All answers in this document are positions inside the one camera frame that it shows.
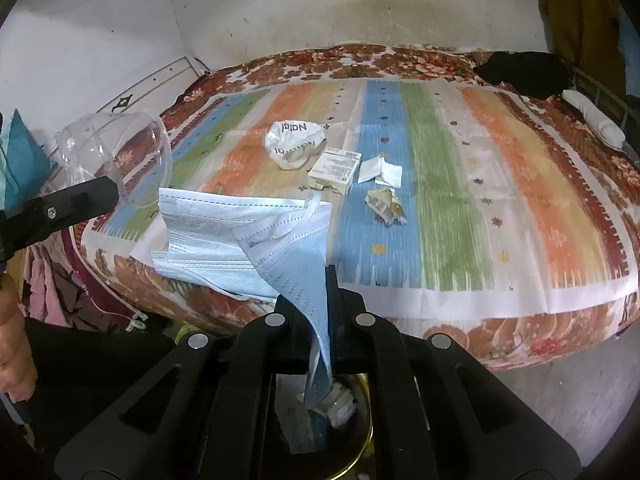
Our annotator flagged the black cloth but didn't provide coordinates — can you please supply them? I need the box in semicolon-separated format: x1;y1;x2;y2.
472;51;576;100

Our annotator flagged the small white packet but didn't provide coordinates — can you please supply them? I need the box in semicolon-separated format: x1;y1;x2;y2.
356;156;403;190

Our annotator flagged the yellow hanging cloth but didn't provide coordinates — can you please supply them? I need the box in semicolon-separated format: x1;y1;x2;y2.
536;0;628;96

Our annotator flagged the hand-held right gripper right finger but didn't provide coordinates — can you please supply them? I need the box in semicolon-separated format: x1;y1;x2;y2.
324;264;583;480

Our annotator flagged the clear plastic cup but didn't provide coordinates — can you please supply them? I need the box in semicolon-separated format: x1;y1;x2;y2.
55;111;173;210

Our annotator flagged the round gold metal bin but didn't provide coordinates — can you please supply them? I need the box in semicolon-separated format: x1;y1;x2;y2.
272;372;375;480

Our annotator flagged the floral brown blanket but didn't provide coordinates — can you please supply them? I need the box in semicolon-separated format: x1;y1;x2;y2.
60;42;640;373

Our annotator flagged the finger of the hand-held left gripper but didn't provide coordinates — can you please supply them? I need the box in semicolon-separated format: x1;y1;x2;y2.
0;175;122;261

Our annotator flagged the small cardboard box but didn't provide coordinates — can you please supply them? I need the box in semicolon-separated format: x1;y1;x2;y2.
306;147;363;195

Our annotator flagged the white pillow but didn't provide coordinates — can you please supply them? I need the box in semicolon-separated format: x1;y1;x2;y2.
561;89;627;150

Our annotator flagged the striped colourful mat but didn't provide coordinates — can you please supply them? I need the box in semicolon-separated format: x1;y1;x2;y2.
80;77;640;317

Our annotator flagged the white printed plastic bag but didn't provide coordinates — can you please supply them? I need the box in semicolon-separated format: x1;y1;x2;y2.
265;120;326;171

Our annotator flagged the person's left hand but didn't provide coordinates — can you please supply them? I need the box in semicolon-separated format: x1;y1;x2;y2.
0;270;40;403

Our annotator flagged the white bed headboard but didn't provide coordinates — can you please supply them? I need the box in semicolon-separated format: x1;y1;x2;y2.
95;55;208;116

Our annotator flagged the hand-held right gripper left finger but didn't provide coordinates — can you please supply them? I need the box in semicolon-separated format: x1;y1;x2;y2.
54;294;321;480

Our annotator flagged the teal cloth bag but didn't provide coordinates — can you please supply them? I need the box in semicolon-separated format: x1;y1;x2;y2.
0;108;60;211

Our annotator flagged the metal bed rail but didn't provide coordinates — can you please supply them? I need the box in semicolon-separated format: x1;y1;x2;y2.
570;67;640;161

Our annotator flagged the printed wrapper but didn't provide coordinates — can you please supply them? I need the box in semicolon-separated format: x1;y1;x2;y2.
366;187;408;226

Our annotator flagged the blue face mask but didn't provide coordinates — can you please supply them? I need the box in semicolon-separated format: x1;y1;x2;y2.
234;199;337;411
150;187;333;301

